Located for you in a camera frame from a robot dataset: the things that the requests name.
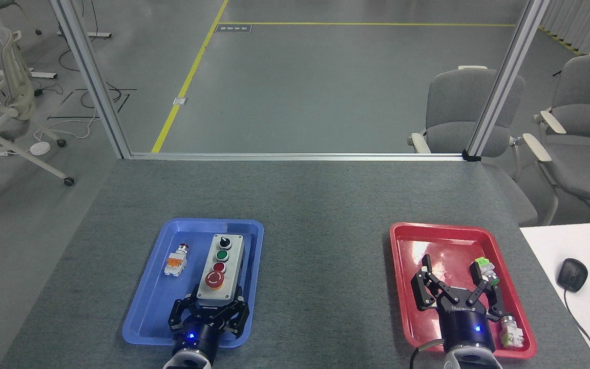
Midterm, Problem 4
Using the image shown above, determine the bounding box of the white desk base foot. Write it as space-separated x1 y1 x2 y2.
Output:
0 69 58 80

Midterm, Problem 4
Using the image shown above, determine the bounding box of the white floor cable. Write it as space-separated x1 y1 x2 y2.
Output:
34 114 102 143

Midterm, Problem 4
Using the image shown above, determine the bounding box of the grey control box with buttons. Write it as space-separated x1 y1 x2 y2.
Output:
195 234 246 309

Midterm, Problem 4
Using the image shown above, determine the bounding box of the grey armchair with white armrests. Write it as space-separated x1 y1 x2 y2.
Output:
523 51 590 226

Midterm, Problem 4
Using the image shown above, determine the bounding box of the red plastic tray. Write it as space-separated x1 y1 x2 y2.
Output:
389 222 538 359

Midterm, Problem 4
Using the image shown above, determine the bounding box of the grey armchair behind post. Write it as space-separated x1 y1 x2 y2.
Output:
408 66 539 226

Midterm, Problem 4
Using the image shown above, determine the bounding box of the black floor cable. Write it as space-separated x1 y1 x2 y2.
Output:
58 0 124 110

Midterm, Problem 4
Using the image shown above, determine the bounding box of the red push button orange switch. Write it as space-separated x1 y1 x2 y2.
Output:
164 244 190 278

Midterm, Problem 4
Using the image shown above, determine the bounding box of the blue plastic tray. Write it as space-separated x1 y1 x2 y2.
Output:
122 218 265 349

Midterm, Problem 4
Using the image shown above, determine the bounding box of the silver aluminium frame post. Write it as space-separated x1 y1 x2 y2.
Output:
49 0 132 159
463 0 551 160

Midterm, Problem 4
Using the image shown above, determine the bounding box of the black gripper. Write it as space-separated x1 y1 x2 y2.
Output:
168 287 250 362
411 254 509 355

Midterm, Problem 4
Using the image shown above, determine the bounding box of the white side table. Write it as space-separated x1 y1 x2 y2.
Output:
519 221 590 369

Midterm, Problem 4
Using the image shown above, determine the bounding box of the silver push button green switch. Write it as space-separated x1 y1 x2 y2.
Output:
499 314 525 350

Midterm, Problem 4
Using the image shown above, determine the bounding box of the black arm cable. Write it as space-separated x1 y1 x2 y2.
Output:
410 338 447 369

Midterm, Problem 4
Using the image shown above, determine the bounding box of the white office swivel chair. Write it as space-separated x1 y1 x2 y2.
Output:
0 28 75 213

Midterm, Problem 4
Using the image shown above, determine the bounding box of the black computer mouse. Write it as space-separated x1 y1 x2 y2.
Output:
556 258 589 293

